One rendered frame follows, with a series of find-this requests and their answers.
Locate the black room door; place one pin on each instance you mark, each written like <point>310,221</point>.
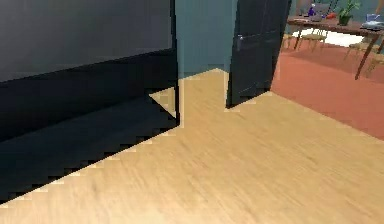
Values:
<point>256,53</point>

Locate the black cupboard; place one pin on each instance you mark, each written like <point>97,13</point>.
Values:
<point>83,86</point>

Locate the tan wooden chair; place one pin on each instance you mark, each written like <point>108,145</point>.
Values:
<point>312,37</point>
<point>365,50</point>

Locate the blue bottle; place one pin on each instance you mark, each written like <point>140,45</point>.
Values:
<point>311,11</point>

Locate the brown wooden table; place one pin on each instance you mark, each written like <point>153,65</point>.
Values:
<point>336,25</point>

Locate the red small object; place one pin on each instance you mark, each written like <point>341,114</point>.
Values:
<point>330,15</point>

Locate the green house plant in pot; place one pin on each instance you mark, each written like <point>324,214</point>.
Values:
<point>346,13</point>

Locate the grey laptop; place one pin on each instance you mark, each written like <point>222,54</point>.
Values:
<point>372,22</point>

